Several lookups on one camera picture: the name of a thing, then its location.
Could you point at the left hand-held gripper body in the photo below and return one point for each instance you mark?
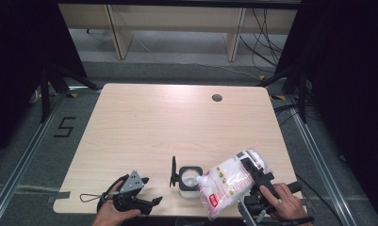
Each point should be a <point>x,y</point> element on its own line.
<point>130,194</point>

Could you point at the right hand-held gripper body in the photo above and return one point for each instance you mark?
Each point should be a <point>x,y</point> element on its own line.
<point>263,179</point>

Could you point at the clear bag of white granules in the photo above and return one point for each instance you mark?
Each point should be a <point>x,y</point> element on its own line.
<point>224,185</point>

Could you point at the glass jar with black lid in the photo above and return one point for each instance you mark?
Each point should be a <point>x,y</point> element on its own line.
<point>181,179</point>

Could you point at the person's left hand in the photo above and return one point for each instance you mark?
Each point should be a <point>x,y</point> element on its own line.
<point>112,217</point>

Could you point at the person's right hand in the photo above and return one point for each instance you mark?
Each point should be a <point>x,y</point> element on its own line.
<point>285,205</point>

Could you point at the grey tape strip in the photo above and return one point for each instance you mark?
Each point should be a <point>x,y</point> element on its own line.
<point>61,196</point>

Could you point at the yellow tape piece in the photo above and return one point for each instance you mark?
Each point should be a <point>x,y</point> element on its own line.
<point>72,94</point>
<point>278,97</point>

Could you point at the grey table grommet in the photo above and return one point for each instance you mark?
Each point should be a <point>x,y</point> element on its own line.
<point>217,97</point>

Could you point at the black metal stand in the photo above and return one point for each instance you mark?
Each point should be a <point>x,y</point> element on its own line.
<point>302,97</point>
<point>45,94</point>

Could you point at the black curtain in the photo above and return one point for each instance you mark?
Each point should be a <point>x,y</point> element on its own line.
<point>350,78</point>
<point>17,62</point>

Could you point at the light wooden shelf unit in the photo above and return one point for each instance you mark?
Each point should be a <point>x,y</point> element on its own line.
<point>177,19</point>

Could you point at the aluminium floor rail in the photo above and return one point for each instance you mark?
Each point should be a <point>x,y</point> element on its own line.
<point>318,163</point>
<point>26,157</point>

